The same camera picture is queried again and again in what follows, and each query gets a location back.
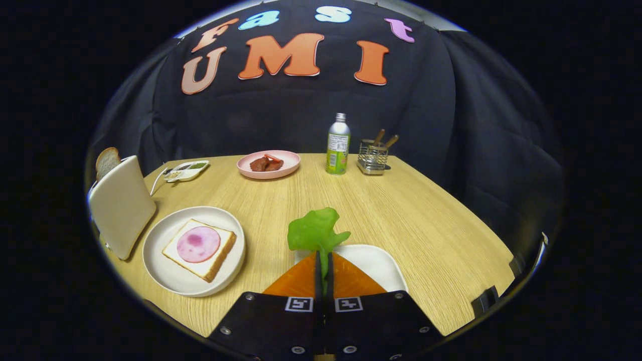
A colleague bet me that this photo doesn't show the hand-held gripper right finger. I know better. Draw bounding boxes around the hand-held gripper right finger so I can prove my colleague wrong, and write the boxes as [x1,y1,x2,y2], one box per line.
[324,251,444,361]

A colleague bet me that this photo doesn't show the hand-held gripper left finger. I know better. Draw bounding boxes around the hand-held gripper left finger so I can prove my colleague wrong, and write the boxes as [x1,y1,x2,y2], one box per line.
[207,251,324,361]

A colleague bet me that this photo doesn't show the green lettuce leaf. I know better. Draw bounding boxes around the green lettuce leaf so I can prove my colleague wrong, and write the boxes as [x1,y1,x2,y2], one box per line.
[287,207,352,294]

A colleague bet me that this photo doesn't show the toasted bread slice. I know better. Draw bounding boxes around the toasted bread slice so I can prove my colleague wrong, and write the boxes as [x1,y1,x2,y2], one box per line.
[95,147,121,181]

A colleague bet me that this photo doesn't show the white square plate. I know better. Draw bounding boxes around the white square plate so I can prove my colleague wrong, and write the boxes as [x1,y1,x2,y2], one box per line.
[293,244,408,294]

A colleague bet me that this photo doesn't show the white bread slice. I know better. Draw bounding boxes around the white bread slice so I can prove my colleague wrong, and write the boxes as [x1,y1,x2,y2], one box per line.
[162,219,237,283]

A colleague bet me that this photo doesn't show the pink ham slice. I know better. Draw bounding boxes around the pink ham slice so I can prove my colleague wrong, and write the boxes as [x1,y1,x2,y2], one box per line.
[177,226,221,263]

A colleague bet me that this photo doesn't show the white round plate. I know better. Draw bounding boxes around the white round plate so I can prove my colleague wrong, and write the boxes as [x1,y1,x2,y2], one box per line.
[142,206,246,297]

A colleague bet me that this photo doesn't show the pink plate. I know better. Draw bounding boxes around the pink plate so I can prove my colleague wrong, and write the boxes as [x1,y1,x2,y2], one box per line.
[237,150,301,180]

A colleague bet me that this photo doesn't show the red meat pieces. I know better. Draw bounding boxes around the red meat pieces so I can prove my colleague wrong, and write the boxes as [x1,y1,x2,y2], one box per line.
[249,153,284,172]

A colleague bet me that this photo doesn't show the white divided condiment dish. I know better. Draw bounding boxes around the white divided condiment dish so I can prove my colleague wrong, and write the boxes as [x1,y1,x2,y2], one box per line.
[165,160,210,183]

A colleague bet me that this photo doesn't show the green and silver bottle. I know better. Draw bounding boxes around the green and silver bottle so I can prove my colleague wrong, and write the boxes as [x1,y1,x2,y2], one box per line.
[326,113,351,175]

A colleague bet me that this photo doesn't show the white toaster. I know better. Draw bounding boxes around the white toaster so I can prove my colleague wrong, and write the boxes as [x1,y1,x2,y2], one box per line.
[88,155,157,260]

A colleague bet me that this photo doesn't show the black backdrop cloth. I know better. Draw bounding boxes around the black backdrop cloth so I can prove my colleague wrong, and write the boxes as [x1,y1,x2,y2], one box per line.
[88,0,565,261]

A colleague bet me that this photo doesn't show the black table edge bracket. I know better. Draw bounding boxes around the black table edge bracket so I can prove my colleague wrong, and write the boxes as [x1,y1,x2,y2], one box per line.
[471,286,500,317]

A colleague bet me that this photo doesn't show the metal wire utensil holder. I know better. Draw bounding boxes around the metal wire utensil holder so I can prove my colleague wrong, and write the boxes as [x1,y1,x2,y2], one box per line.
[357,139,390,175]

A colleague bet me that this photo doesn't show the white toaster cable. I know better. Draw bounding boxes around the white toaster cable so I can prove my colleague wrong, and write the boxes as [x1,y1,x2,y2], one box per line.
[149,167,174,196]

